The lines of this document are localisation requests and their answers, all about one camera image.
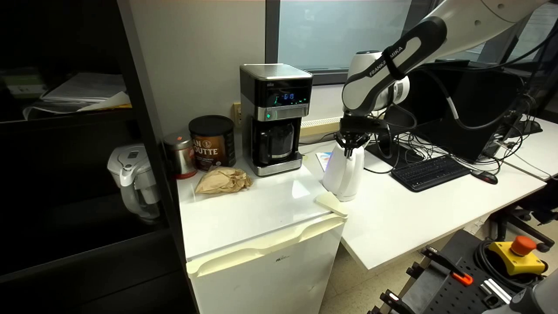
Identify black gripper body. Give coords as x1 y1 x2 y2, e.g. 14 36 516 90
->
338 111 380 147

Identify pale yellow paper sheet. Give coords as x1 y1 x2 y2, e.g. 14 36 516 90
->
312 191 349 217

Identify black keyboard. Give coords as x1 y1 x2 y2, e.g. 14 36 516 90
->
389 153 472 193

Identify black silver coffee maker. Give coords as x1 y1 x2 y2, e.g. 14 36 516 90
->
239 60 315 177

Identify dark framed window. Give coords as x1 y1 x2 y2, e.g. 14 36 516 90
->
263 0 450 86

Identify black computer monitor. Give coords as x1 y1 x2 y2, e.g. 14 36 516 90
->
399 57 526 165

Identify white mini fridge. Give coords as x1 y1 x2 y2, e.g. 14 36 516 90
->
174 154 349 314

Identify black computer mouse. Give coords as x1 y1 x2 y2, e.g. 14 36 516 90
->
469 167 500 186

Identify crumpled brown paper bag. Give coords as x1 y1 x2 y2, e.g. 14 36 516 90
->
193 165 254 196

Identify brown coffee can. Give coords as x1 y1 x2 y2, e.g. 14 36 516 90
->
186 113 237 172

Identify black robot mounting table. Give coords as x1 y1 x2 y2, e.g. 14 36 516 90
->
364 228 558 314

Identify small red silver can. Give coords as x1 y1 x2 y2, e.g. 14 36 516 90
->
164 132 199 181

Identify black office chair base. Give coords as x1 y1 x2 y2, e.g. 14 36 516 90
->
488 193 558 252

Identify yellow emergency stop button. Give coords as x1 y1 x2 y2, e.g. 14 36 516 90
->
485 233 549 278

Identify stack of papers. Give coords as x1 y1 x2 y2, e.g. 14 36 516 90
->
21 71 134 121

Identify black shelf unit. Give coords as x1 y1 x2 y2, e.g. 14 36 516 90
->
0 0 197 314

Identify beige wall cable raceway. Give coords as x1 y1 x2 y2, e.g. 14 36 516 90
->
298 113 349 144

